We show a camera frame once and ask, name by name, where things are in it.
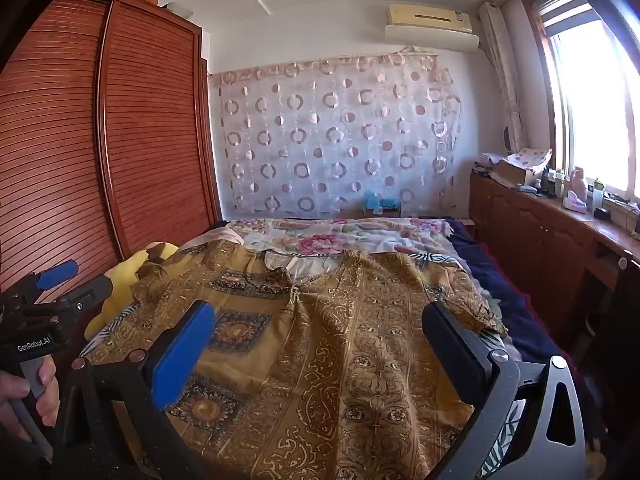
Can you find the small black box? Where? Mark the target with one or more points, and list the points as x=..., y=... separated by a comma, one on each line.
x=602, y=213

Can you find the circle patterned sheer curtain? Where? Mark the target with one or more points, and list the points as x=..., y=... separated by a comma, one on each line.
x=325, y=135

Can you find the window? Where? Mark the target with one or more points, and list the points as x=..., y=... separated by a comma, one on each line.
x=590, y=110

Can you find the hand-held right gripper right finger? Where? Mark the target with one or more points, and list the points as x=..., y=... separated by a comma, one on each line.
x=452, y=352

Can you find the blue tissue pack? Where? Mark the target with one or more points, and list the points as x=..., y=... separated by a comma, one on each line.
x=375, y=202

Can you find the golden patterned garment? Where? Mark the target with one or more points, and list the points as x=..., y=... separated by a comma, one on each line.
x=325, y=360

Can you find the wall air conditioner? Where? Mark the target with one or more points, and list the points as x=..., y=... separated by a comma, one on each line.
x=430, y=22

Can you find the navy blanket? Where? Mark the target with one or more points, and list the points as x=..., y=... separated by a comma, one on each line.
x=515, y=310

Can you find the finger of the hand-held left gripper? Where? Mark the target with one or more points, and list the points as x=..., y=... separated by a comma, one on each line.
x=57, y=275
x=90, y=290

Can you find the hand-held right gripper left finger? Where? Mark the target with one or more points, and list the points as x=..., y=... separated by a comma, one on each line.
x=182, y=355

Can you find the dark oval object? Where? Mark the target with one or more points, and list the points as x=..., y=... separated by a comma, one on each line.
x=509, y=141

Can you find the yellow plush toy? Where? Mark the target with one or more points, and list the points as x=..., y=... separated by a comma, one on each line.
x=122, y=285

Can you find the wooden low cabinet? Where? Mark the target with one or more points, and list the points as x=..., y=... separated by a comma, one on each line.
x=530, y=240

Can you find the pink figurine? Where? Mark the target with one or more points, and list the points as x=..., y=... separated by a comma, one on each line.
x=575, y=187

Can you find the white box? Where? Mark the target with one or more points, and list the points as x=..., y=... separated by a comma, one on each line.
x=179, y=8

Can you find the pink dotted cloth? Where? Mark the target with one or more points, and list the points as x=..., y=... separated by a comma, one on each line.
x=530, y=157

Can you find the floral blanket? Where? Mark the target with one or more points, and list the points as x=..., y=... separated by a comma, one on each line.
x=325, y=245

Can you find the white bottle with green cap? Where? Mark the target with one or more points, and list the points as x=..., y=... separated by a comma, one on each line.
x=598, y=195

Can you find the leaf print bed sheet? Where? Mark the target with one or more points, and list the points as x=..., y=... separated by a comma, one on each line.
x=107, y=332

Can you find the person's left hand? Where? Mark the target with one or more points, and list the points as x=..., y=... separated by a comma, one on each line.
x=47, y=395

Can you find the pale window curtain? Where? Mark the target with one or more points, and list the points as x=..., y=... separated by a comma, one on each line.
x=505, y=85

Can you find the cardboard box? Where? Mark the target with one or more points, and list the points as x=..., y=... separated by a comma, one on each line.
x=512, y=176

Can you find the wooden slatted wardrobe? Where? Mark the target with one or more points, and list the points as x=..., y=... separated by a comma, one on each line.
x=150, y=135

